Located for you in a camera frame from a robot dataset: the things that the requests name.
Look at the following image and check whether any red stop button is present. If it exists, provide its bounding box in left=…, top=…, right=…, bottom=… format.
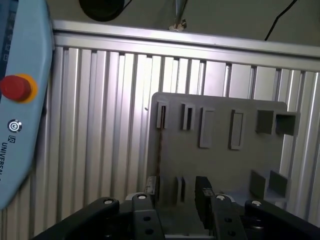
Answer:
left=0, top=73, right=39, bottom=104

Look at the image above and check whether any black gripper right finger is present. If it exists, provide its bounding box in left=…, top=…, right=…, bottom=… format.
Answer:
left=195, top=176, right=320, bottom=240

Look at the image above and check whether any pale blue teach pendant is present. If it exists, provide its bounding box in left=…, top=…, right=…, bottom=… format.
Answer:
left=0, top=0, right=55, bottom=211

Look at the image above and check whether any black round object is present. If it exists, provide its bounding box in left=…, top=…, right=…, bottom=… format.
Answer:
left=78, top=0, right=127, bottom=23

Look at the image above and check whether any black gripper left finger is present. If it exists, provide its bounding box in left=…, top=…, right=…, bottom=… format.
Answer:
left=31, top=176, right=166, bottom=240

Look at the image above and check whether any grey plastic parts rack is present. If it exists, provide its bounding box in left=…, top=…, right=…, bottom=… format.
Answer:
left=145, top=91, right=302, bottom=237

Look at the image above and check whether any thin black floor cable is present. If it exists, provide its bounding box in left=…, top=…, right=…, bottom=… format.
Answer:
left=263, top=0, right=298, bottom=41

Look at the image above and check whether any silver metal leg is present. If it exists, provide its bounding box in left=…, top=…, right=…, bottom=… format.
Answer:
left=168, top=0, right=189, bottom=33

